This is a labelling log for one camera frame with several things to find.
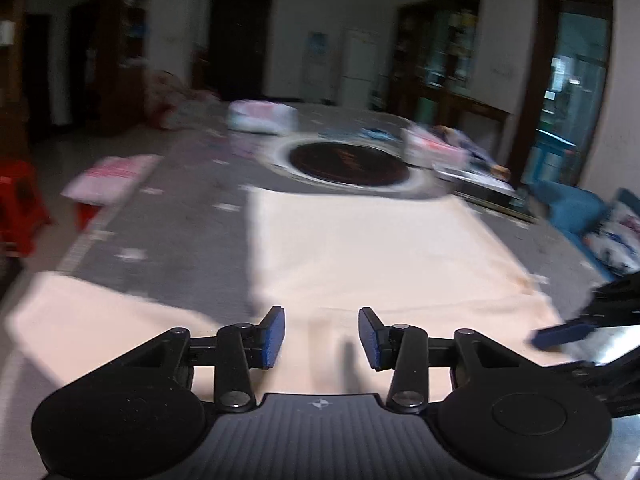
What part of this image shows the pink white tissue box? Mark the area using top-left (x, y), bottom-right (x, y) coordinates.
top-left (402, 126), bottom-right (471, 169)

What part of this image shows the tall wooden shelf cabinet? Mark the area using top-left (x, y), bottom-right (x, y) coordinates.
top-left (97, 0), bottom-right (152, 137)

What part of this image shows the black round induction cooktop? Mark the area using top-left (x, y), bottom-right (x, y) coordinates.
top-left (260, 132), bottom-right (427, 197)

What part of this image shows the dark wooden door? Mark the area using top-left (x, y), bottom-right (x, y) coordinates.
top-left (207, 0), bottom-right (275, 102)

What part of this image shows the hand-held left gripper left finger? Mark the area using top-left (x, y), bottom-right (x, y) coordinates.
top-left (117, 306), bottom-right (287, 413)

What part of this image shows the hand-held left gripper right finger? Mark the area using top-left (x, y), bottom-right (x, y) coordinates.
top-left (357, 306), bottom-right (532, 413)

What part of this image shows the cream fleece garment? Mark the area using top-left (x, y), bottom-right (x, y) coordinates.
top-left (5, 185), bottom-right (581, 406)

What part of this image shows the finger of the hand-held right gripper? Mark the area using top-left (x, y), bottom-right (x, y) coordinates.
top-left (530, 275), bottom-right (640, 351)
top-left (545, 359), bottom-right (640, 417)

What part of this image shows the dark wooden wall cabinet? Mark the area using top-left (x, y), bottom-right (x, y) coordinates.
top-left (390, 0), bottom-right (512, 132)

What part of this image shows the white water dispenser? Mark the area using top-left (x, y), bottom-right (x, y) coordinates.
top-left (301, 57), bottom-right (329, 102)

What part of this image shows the wooden glass display cabinet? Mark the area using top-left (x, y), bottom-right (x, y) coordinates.
top-left (0, 0), bottom-right (32, 161)

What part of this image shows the white refrigerator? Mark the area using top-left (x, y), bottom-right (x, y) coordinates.
top-left (342, 29), bottom-right (381, 109)

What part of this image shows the grey denim bag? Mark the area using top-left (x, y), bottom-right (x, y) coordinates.
top-left (435, 125), bottom-right (512, 181)

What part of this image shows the pink checked pillow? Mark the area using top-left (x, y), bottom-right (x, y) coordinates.
top-left (62, 154), bottom-right (164, 204)

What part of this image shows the patterned cushion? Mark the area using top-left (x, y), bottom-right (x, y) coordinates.
top-left (585, 202), bottom-right (640, 277)

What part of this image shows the white pink soft tissue pack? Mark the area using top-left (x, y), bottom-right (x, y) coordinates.
top-left (227, 100), bottom-right (300, 135)

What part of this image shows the polka dot play tent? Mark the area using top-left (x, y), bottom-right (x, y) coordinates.
top-left (147, 71), bottom-right (222, 129)

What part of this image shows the tall red plastic stool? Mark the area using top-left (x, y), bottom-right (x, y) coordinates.
top-left (0, 157), bottom-right (54, 257)

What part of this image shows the blue chair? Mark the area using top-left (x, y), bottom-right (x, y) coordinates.
top-left (529, 180), bottom-right (640, 282)

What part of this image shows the teal wooden cabinet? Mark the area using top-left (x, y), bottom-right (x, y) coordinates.
top-left (531, 130), bottom-right (577, 187)

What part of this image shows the wooden framed glass door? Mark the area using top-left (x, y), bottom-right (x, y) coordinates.
top-left (519, 0), bottom-right (615, 187)

